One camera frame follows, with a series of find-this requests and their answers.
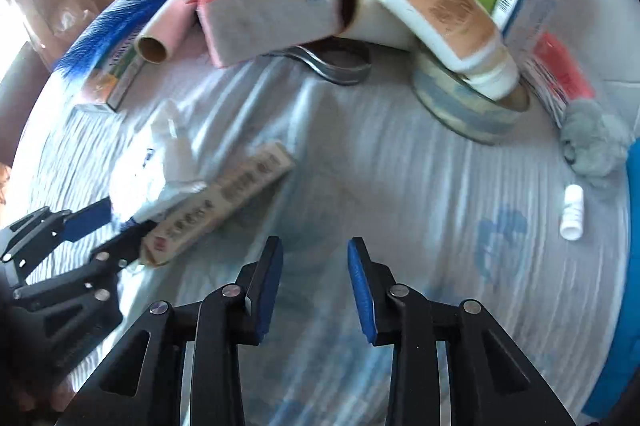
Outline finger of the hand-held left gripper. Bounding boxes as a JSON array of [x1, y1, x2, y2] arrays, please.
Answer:
[[0, 199, 113, 267], [10, 226, 156, 357]]

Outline red white blue medicine packet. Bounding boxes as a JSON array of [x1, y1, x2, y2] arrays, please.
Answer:
[[520, 31, 597, 127]]

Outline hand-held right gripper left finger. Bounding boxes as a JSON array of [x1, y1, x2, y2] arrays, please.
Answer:
[[55, 236, 284, 426]]

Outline long beige box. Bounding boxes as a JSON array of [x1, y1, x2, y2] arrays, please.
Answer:
[[140, 142, 296, 267]]

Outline metal tongs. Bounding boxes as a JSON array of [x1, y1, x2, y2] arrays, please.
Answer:
[[260, 39, 373, 86]]

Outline blue plastic crate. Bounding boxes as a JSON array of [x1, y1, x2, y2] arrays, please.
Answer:
[[582, 151, 640, 422]]

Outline small white pill bottle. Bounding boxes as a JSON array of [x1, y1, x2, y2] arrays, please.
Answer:
[[560, 185, 585, 241]]

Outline pink paper roll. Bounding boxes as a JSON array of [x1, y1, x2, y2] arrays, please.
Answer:
[[136, 0, 198, 63]]

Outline beige lotion tube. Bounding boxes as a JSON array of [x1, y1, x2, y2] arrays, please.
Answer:
[[377, 0, 521, 101]]

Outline white blue medicine box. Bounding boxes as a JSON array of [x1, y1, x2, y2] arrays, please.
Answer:
[[492, 0, 560, 57]]

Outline orange green small box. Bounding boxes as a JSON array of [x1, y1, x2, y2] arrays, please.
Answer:
[[75, 41, 146, 113]]

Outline masking tape roll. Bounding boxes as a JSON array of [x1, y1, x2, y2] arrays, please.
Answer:
[[411, 51, 532, 144]]

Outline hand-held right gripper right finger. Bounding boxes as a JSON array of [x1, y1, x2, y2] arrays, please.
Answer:
[[347, 236, 578, 426]]

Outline white paper roll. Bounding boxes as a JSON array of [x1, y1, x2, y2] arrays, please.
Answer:
[[334, 0, 418, 50]]

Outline white plastic packet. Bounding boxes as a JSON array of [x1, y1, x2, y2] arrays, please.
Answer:
[[111, 100, 208, 224]]

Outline grey furry plush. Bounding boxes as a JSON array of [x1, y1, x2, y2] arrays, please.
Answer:
[[559, 99, 632, 177]]

